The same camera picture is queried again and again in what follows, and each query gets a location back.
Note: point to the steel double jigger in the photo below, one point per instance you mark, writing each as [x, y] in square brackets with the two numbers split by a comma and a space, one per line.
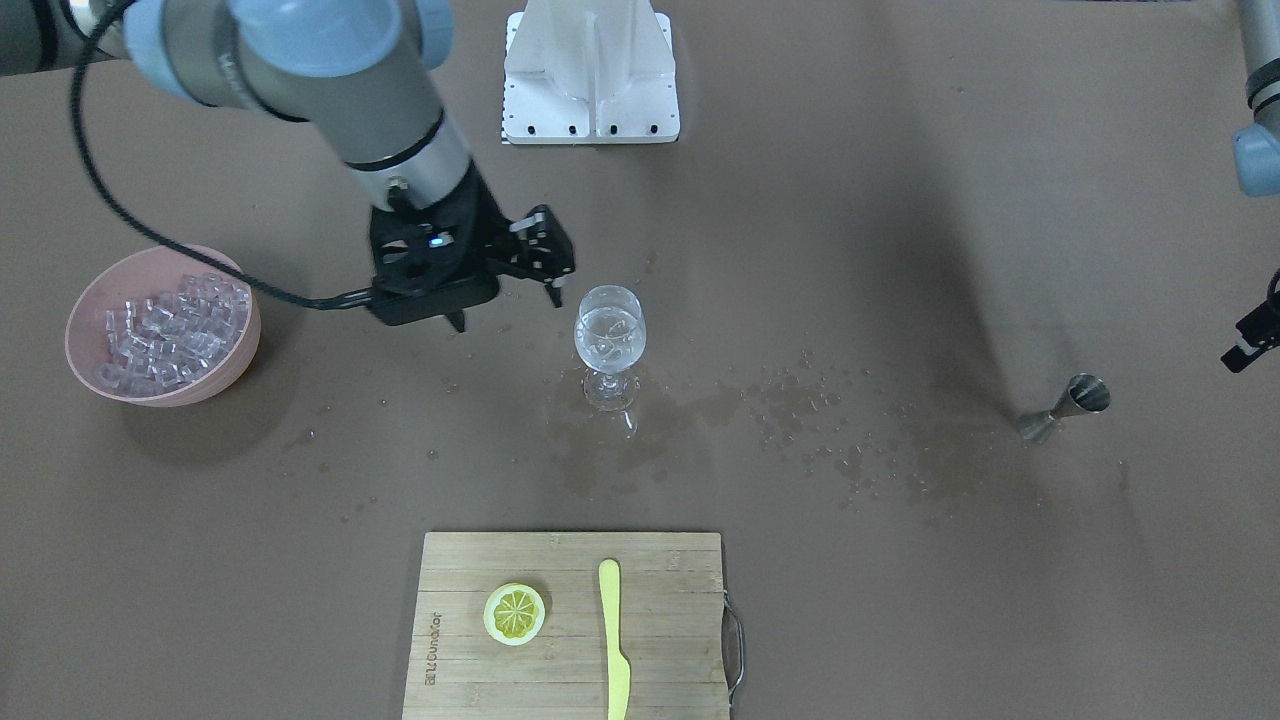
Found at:
[1084, 394]

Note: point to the clear wine glass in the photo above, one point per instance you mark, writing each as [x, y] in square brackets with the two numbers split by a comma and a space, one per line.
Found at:
[610, 338]

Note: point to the yellow lemon slice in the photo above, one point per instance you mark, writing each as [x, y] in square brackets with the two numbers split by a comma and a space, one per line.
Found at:
[514, 614]

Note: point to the bamboo cutting board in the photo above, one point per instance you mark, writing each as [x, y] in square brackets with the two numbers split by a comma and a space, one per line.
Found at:
[673, 607]

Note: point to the yellow plastic knife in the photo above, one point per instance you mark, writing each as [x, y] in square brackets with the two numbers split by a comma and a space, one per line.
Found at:
[619, 672]

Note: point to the near wrist camera box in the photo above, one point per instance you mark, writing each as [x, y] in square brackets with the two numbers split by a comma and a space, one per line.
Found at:
[402, 308]

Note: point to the white camera stand column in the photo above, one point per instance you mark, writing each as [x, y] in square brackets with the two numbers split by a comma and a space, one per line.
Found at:
[589, 73]

